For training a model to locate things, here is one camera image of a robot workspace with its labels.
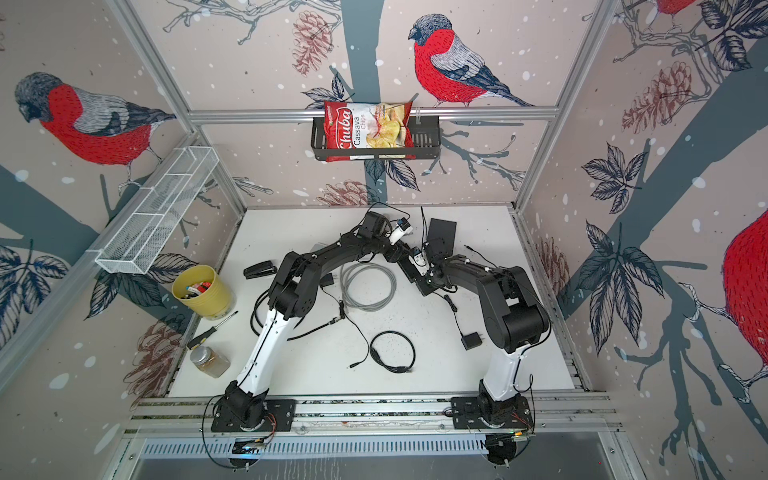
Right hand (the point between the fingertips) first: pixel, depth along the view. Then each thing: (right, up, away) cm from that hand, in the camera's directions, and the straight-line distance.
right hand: (422, 286), depth 98 cm
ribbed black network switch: (-4, +6, -3) cm, 8 cm away
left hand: (-5, +12, +4) cm, 13 cm away
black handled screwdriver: (-66, -13, -13) cm, 69 cm away
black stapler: (-55, +5, +2) cm, 55 cm away
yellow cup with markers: (-66, +2, -15) cm, 67 cm away
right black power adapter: (+13, -14, -13) cm, 23 cm away
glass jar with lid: (-57, -16, -22) cm, 63 cm away
